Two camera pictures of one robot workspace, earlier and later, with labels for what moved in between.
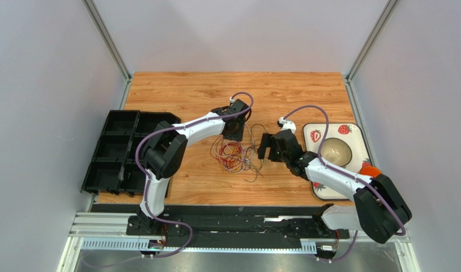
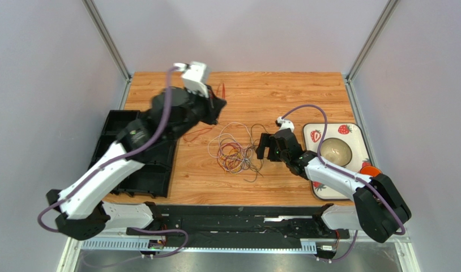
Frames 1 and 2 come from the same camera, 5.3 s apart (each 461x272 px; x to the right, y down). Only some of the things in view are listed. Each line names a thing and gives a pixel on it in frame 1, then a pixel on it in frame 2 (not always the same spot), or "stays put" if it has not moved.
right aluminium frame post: (366, 49) stays put
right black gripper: (270, 146) stays put
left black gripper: (239, 136) -> (213, 105)
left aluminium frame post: (97, 19) stays put
